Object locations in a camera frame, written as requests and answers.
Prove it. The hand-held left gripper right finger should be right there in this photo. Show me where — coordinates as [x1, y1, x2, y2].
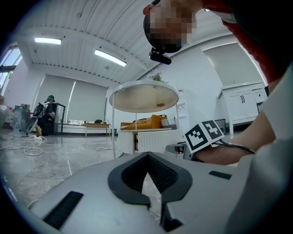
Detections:
[147, 151, 193, 233]

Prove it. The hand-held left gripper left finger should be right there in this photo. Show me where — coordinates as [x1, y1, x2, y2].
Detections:
[107, 151, 152, 209]

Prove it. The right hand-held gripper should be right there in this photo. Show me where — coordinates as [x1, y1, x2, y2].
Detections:
[166, 119, 225, 161]

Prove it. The person's right forearm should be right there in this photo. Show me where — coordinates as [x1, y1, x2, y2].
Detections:
[194, 109, 277, 165]

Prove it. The white ribbed coffee table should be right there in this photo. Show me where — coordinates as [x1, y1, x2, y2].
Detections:
[117, 127, 183, 154]

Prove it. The black mesh waste bin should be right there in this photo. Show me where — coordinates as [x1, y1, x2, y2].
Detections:
[214, 118, 227, 135]

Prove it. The grey storage basket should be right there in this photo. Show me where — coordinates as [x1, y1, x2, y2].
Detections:
[161, 117, 177, 130]

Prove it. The orange sofa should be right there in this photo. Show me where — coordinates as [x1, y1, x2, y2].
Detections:
[120, 114, 168, 131]

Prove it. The low wooden bench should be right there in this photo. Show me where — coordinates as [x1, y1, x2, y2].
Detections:
[84, 122, 112, 138]

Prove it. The tall white round side table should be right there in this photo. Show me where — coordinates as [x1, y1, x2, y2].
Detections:
[109, 80, 179, 160]

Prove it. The purple flower plant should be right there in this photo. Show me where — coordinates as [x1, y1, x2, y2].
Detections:
[147, 70, 169, 84]

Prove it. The grey roller blind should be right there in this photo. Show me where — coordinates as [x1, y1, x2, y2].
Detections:
[202, 42, 268, 87]
[66, 79, 109, 124]
[36, 73, 76, 124]

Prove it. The black framed glass cabinet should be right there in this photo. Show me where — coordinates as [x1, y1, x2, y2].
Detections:
[50, 102, 66, 135]

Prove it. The person's head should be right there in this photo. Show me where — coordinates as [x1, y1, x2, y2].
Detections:
[142, 0, 205, 54]

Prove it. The long ceiling light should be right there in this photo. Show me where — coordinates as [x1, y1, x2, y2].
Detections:
[94, 49, 127, 68]
[33, 37, 62, 46]

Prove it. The thin white floor cable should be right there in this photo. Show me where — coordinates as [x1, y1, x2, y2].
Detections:
[96, 145, 120, 152]

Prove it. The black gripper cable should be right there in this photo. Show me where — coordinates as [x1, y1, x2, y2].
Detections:
[211, 138, 256, 155]

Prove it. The white cabinet with black handles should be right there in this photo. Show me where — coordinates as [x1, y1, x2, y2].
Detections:
[216, 80, 268, 136]

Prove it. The black head camera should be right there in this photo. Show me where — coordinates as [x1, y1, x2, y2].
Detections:
[148, 47, 173, 65]

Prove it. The window with dark frame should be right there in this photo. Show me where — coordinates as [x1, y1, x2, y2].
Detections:
[0, 44, 23, 90]

